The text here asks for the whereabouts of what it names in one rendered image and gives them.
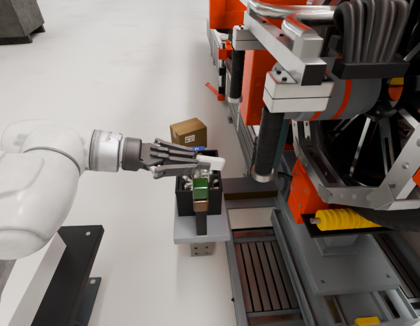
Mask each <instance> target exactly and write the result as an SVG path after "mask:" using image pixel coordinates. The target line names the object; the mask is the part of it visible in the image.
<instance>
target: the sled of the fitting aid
mask: <svg viewBox="0 0 420 326"><path fill-rule="evenodd" d="M271 223H272V226H273V228H274V232H275V234H276V238H277V240H278V244H279V246H280V250H281V252H282V256H283V259H284V261H285V265H286V267H287V271H288V273H289V277H290V280H291V283H292V286H293V289H294V293H295V295H296V299H297V301H298V304H299V307H300V310H301V313H302V316H303V319H304V322H305V326H413V325H414V324H416V323H417V322H419V321H420V318H419V316H418V315H417V313H416V311H415V310H414V308H413V307H412V305H411V304H410V302H409V301H408V299H407V298H406V296H405V295H404V293H403V292H402V290H401V288H400V287H398V288H397V289H395V290H383V291H375V292H361V293H352V294H338V295H330V296H316V297H315V296H314V295H313V292H312V290H311V287H310V284H309V282H308V280H307V276H306V274H305V272H304V268H303V266H302V264H301V261H300V258H299V256H298V253H297V251H296V248H295V246H294V243H293V240H292V238H291V235H290V233H289V230H288V227H287V225H286V222H285V219H284V217H283V214H282V211H281V209H280V208H276V209H272V213H271Z"/></svg>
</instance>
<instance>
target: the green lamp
mask: <svg viewBox="0 0 420 326"><path fill-rule="evenodd" d="M192 193H193V198H194V199H206V198H208V179H207V178H206V177H205V178H193V179H192Z"/></svg>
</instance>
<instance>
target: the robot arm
mask: <svg viewBox="0 0 420 326"><path fill-rule="evenodd" d="M122 137H123V136H122V133H118V132H113V131H104V130H101V129H91V128H89V127H85V126H84V125H81V124H76V123H72V122H65V121H61V120H47V119H30V120H20V121H16V122H12V123H11V124H9V125H8V126H7V127H6V129H5V130H4V132H3V134H2V137H1V151H0V302H1V294H2V292H3V289H4V287H5V285H6V282H7V281H8V278H9V276H10V274H11V271H12V269H13V267H14V265H15V263H16V261H17V259H21V258H24V257H27V256H29V255H31V254H33V253H35V252H37V251H38V250H40V249H42V248H43V247H44V246H45V245H46V244H47V243H48V242H49V241H50V240H51V239H52V237H53V236H54V234H55V233H56V232H57V231H58V230H59V229H60V227H61V225H62V224H63V223H64V221H65V220H66V218H67V216H68V214H69V212H70V210H71V207H72V204H73V202H74V199H75V196H76V192H77V189H78V181H79V178H80V176H81V175H82V174H83V173H84V171H103V172H111V173H117V172H118V170H119V168H122V169H123V170H124V171H138V170H139V169H145V170H146V171H151V172H152V173H153V178H154V179H156V180H157V179H160V178H163V177H174V176H183V175H194V173H195V171H196V169H206V170H209V169H213V170H219V171H221V170H222V169H223V166H224V164H225V160H224V158H218V157H208V156H205V155H198V154H197V153H198V152H197V151H196V150H195V152H193V149H192V148H190V147H186V146H181V145H178V144H174V143H171V142H167V141H164V140H162V139H160V138H155V141H154V142H153V143H142V140H141V139H140V138H133V137H127V138H125V139H122Z"/></svg>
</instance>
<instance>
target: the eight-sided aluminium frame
mask: <svg viewBox="0 0 420 326"><path fill-rule="evenodd" d="M346 1H347V0H314V1H313V2H312V4H311V5H313V6H335V5H339V4H340V3H344V2H346ZM327 28H328V27H324V28H312V29H313V30H315V31H316V33H317V34H318V36H319V37H321V38H323V39H324V40H325V36H326V32H327ZM323 44H324V41H323ZM323 44H322V47H323ZM321 51H322V48H321ZM321 51H320V54H321ZM319 57H320V55H319ZM292 125H293V139H294V143H293V146H294V152H295V153H296V157H297V158H298V157H299V159H300V162H301V164H302V166H303V167H304V169H305V171H306V173H307V175H308V176H309V178H310V180H311V182H312V183H313V185H314V187H315V189H316V190H317V192H318V196H319V197H320V198H321V199H322V201H323V202H326V203H328V204H343V205H348V206H358V207H363V208H373V209H374V210H407V209H417V208H419V207H420V187H419V186H418V185H417V184H416V183H415V182H414V181H413V180H412V179H413V177H414V175H415V174H416V173H417V171H418V170H419V168H420V123H419V125H418V126H417V127H416V129H415V131H414V132H413V134H412V136H411V137H410V139H409V140H408V142H407V143H406V145H405V147H404V148H403V150H402V151H401V153H400V155H399V156H398V158H397V160H396V161H395V163H394V164H393V166H392V168H391V169H390V170H389V172H388V174H387V176H386V177H385V179H384V180H383V182H382V183H381V185H380V186H346V185H345V184H344V182H343V181H342V179H341V178H340V177H339V175H338V174H337V172H336V171H335V170H334V168H333V167H332V165H331V164H330V163H329V161H328V160H327V158H326V157H325V156H324V154H323V152H321V150H320V148H319V147H318V145H317V142H316V132H315V121H314V120H311V121H304V130H305V138H304V133H303V125H302V121H294V120H292Z"/></svg>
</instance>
